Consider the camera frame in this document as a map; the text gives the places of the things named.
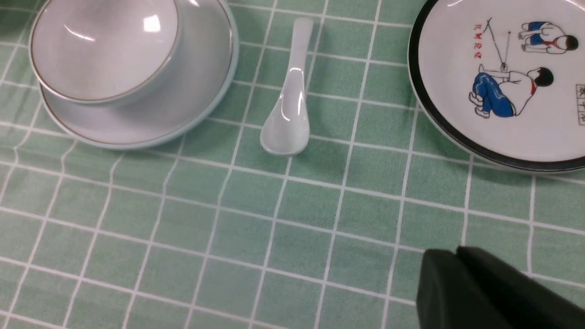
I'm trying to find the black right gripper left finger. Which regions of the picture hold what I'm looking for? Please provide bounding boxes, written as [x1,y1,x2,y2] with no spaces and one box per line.
[416,249,508,329]

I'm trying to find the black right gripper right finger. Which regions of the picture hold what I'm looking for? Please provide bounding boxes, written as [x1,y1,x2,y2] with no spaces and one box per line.
[456,246,585,329]

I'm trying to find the plain white spoon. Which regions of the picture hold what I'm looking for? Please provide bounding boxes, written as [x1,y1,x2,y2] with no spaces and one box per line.
[261,17,314,157]

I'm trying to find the pale blue bowl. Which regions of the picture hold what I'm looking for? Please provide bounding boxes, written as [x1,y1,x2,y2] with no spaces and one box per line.
[29,0,182,106]

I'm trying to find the white plate with cartoon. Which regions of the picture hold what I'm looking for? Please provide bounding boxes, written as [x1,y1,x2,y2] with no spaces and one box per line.
[408,0,584,173]

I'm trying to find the green checkered tablecloth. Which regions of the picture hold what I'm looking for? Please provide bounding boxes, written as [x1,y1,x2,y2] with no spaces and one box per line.
[0,0,585,329]

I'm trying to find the pale blue plate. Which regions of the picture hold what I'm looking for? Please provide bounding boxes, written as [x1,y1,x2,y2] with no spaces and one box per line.
[38,0,239,150]

